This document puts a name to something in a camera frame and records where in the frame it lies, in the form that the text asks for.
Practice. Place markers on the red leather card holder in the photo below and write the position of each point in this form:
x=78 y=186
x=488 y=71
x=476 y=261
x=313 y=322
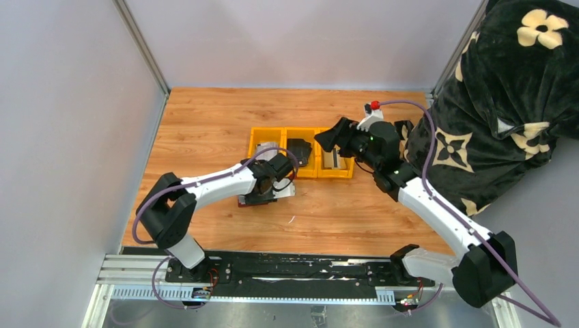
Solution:
x=282 y=189

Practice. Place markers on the white cards stack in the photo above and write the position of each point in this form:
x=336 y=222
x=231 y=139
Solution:
x=266 y=150

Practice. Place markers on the aluminium frame rail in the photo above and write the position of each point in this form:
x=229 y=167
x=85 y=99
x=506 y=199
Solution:
x=131 y=291

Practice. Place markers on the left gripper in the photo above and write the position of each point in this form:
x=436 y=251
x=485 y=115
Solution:
x=253 y=199

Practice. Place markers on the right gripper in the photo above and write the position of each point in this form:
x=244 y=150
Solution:
x=330 y=139

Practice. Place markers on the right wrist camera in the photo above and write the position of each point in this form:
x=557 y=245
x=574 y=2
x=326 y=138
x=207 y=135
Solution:
x=373 y=114

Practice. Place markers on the black floral blanket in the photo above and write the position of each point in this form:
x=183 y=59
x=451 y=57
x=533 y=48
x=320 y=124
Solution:
x=512 y=96

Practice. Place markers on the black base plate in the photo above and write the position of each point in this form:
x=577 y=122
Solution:
x=297 y=276

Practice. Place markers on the left yellow bin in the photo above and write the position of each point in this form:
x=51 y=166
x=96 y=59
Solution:
x=266 y=137

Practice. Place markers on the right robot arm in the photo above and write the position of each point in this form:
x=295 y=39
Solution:
x=482 y=263

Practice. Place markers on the black cards stack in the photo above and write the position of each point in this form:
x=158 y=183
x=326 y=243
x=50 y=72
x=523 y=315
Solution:
x=301 y=149

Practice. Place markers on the tan cards stack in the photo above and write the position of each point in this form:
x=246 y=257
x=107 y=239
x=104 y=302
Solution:
x=334 y=161

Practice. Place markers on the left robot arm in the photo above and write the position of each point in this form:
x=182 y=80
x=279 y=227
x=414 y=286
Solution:
x=168 y=209

